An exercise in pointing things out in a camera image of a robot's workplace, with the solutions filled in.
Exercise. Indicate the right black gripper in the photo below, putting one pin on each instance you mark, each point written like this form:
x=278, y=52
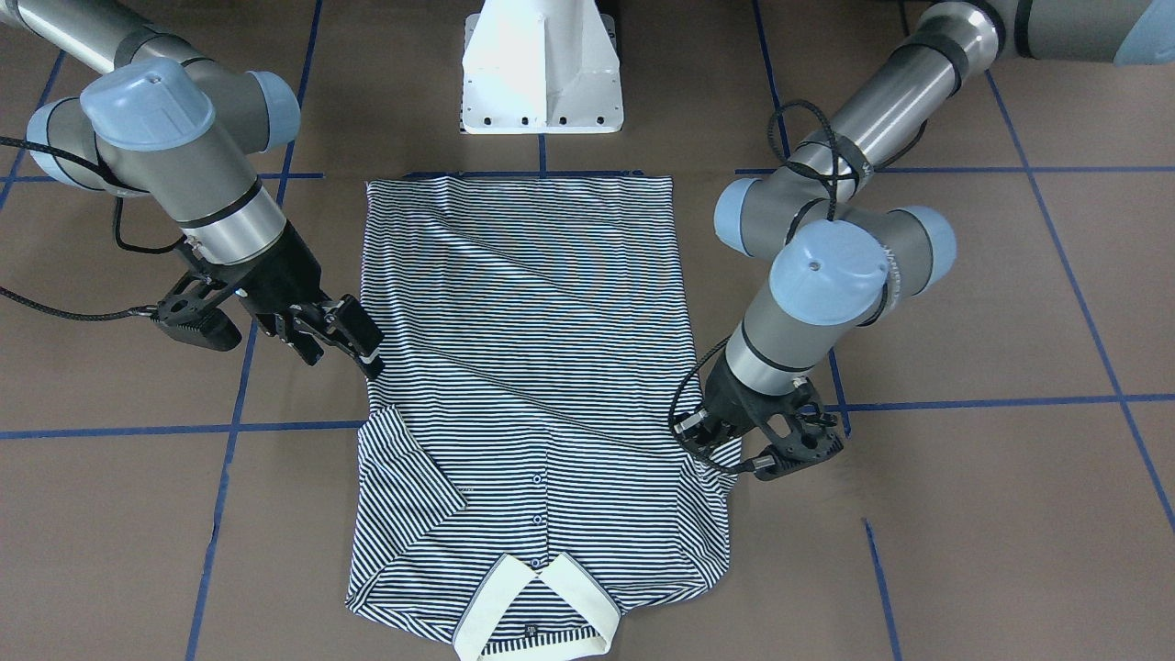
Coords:
x=286, y=273

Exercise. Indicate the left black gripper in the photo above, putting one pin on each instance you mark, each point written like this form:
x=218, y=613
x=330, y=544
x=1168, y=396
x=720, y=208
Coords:
x=734, y=400

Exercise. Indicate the blue white striped polo shirt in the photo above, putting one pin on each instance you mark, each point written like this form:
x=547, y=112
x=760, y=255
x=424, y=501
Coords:
x=519, y=489

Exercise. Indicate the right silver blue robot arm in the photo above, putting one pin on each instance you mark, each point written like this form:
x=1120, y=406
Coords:
x=166, y=121

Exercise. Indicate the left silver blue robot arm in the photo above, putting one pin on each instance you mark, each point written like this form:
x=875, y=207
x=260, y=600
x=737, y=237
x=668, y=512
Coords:
x=834, y=266

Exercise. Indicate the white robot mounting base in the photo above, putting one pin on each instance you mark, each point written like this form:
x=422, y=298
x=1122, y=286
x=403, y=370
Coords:
x=542, y=67

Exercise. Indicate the blue tape grid lines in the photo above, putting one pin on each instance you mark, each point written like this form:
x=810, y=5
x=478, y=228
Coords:
x=1006, y=488

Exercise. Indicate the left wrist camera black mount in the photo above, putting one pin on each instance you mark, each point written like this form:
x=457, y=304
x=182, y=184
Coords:
x=801, y=432

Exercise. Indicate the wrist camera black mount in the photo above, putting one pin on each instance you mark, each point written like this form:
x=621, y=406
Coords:
x=801, y=432
x=191, y=313

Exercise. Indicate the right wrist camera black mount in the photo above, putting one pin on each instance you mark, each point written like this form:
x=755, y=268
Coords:
x=191, y=313

